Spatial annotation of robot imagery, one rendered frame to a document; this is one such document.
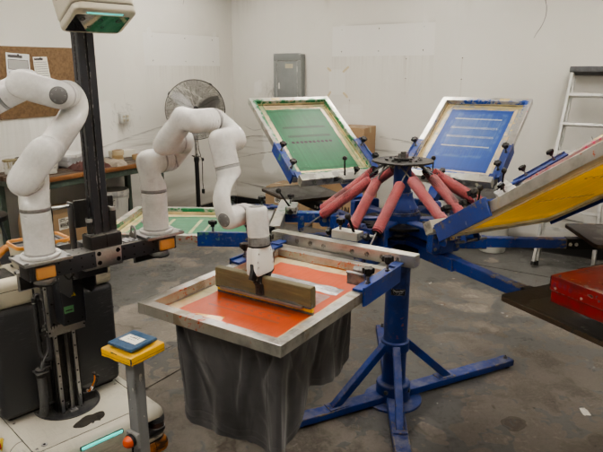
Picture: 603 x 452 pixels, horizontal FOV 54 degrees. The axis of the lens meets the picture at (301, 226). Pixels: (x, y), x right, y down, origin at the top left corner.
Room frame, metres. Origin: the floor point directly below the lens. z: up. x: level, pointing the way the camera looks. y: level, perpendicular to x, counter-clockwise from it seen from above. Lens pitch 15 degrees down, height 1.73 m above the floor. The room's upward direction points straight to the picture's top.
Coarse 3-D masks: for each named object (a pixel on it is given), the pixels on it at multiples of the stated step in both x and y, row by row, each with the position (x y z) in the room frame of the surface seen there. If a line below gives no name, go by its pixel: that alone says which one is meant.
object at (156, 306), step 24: (240, 264) 2.22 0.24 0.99; (336, 264) 2.27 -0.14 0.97; (360, 264) 2.22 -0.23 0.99; (192, 288) 1.99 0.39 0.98; (144, 312) 1.81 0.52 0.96; (168, 312) 1.75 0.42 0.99; (336, 312) 1.76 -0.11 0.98; (216, 336) 1.64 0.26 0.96; (240, 336) 1.58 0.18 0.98; (264, 336) 1.56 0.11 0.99; (288, 336) 1.56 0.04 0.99
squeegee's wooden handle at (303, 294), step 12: (216, 276) 2.00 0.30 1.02; (228, 276) 1.97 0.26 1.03; (240, 276) 1.94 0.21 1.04; (264, 276) 1.90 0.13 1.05; (240, 288) 1.94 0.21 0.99; (252, 288) 1.92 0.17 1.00; (264, 288) 1.89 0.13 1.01; (276, 288) 1.86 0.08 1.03; (288, 288) 1.84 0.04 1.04; (300, 288) 1.81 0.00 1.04; (312, 288) 1.80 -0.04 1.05; (288, 300) 1.84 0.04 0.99; (300, 300) 1.81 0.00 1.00; (312, 300) 1.80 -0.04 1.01
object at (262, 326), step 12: (312, 276) 2.18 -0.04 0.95; (324, 276) 2.18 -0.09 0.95; (336, 276) 2.18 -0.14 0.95; (348, 288) 2.05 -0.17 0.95; (324, 300) 1.93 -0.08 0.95; (300, 312) 1.83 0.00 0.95; (240, 324) 1.73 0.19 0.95; (252, 324) 1.73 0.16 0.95; (264, 324) 1.73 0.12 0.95; (288, 324) 1.73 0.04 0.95; (276, 336) 1.64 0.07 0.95
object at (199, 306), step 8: (280, 264) 2.33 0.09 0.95; (288, 264) 2.33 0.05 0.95; (280, 272) 2.23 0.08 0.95; (288, 272) 2.23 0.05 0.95; (296, 272) 2.23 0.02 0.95; (304, 272) 2.23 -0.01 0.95; (312, 272) 2.23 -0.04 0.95; (208, 296) 1.97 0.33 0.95; (216, 296) 1.97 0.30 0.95; (192, 304) 1.90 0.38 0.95; (200, 304) 1.90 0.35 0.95; (192, 312) 1.83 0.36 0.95; (200, 312) 1.83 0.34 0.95; (208, 312) 1.83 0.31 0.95; (216, 312) 1.83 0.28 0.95; (224, 312) 1.83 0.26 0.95; (232, 312) 1.83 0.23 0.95; (224, 320) 1.76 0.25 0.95
